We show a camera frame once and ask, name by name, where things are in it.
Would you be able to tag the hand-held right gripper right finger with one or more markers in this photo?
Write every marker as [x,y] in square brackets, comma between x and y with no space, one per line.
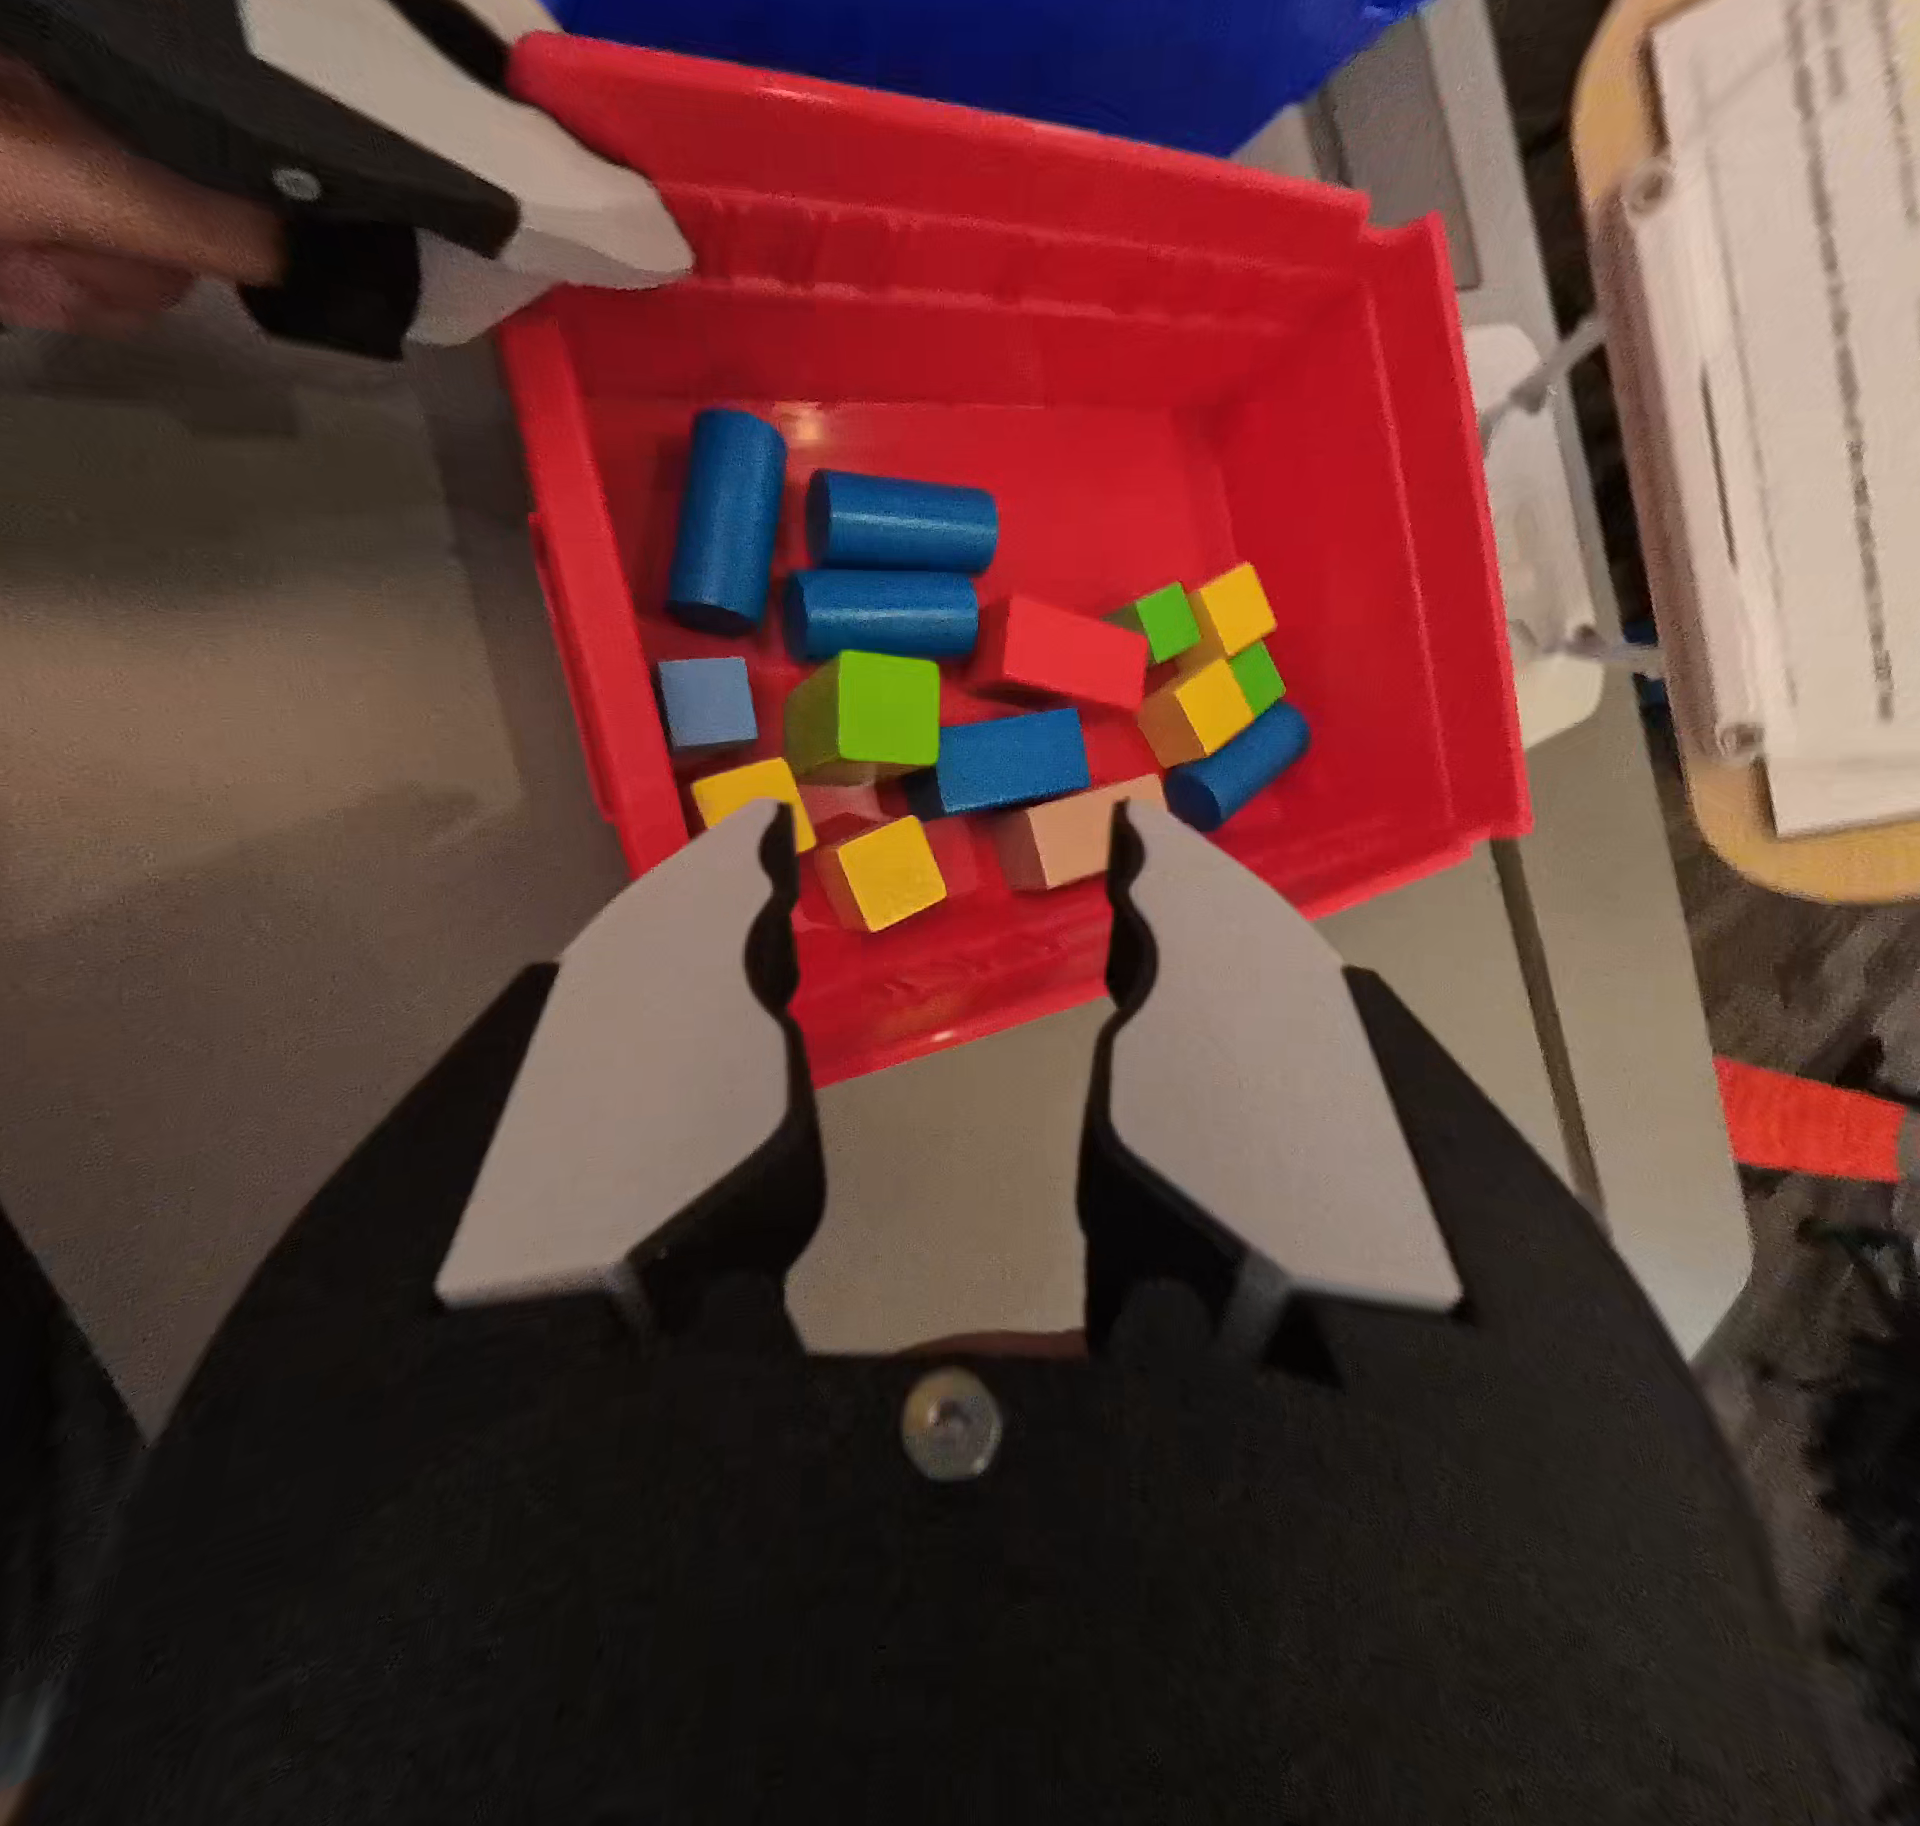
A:
[1283,1106]

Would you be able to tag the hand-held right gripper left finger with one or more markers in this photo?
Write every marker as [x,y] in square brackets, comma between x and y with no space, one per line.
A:
[631,1106]

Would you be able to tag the natural wooden block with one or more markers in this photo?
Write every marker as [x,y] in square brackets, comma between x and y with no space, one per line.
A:
[1065,837]

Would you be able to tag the yellow wooden cube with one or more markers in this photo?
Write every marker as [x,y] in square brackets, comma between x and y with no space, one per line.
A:
[887,873]

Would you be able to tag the light blue wooden cube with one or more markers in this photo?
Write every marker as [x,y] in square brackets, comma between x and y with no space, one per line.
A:
[705,704]

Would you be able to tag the green wooden cube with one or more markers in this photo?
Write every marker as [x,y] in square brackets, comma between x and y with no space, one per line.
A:
[1252,680]

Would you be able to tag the long green wooden block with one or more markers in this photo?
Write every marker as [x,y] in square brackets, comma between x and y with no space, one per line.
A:
[864,712]

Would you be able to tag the red wooden block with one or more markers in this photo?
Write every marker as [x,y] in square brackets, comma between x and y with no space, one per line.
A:
[1065,651]

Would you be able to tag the red plastic bin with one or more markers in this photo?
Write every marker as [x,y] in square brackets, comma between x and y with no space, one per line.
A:
[1350,358]

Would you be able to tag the person's left hand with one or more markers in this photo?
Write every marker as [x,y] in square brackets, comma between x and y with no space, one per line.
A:
[89,220]

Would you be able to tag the small green wooden block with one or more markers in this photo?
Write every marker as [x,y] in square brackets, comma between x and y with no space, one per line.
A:
[1165,619]

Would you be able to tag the clipboard with instruction sheet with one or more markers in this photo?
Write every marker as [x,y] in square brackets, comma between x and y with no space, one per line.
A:
[1769,387]

